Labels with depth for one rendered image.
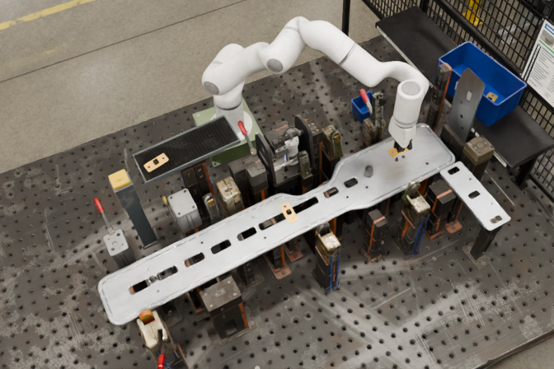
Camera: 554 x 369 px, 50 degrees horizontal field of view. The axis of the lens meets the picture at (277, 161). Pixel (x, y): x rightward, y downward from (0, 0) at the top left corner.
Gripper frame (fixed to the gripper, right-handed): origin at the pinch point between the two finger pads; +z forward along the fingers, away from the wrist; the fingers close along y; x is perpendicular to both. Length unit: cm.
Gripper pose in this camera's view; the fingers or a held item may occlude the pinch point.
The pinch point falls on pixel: (400, 145)
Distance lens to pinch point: 224.3
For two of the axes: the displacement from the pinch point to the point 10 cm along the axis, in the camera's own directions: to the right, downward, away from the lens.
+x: 8.8, -4.1, 2.2
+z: 0.6, 5.6, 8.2
